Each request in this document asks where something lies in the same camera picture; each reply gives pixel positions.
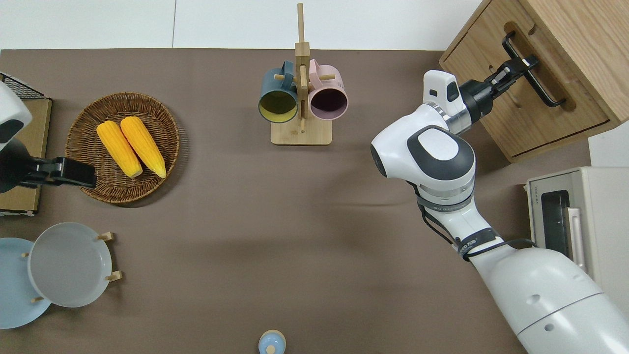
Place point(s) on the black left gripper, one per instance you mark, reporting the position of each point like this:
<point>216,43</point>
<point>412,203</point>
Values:
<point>12,167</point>

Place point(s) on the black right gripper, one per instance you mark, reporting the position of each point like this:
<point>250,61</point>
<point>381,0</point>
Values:
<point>479,98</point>

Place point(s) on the wooden drawer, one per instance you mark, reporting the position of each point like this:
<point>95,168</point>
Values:
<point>530,123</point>

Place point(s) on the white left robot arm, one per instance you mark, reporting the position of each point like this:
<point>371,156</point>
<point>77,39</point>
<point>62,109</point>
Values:
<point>12,108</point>

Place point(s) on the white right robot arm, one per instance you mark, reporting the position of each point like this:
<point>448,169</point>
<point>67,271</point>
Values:
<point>540,295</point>

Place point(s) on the brown wicker basket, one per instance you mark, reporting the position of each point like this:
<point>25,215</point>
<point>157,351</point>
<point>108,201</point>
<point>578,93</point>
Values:
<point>88,123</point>

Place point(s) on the yellow corn cob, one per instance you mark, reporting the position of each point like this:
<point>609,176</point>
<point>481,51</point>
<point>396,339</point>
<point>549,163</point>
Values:
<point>142,145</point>
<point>119,149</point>

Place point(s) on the light wooden cabinet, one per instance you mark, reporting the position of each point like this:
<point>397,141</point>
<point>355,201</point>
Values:
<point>589,29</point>

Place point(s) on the grey plate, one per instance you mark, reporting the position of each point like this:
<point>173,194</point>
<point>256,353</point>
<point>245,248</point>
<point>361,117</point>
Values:
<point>69,265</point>

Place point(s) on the wooden plate rack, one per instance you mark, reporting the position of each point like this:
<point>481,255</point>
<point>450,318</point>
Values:
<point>114,276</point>

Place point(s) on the light blue plate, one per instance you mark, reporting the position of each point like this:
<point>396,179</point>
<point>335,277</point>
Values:
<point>14,305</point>

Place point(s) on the brown table mat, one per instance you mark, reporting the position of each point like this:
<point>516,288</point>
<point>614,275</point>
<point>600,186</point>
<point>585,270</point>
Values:
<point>221,221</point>

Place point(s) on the white toaster oven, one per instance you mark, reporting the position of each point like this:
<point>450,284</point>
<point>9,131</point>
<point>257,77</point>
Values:
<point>604,221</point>

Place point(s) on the pink mug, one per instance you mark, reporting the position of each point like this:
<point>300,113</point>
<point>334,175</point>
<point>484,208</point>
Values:
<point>329,81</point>

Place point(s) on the dark blue mug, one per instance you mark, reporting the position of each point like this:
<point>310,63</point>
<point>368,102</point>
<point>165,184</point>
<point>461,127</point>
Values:
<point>272,81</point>

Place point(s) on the wooden mug rack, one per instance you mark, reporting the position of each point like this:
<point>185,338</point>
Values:
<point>300,135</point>

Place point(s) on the blue service bell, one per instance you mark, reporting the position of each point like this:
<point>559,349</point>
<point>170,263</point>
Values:
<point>271,344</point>

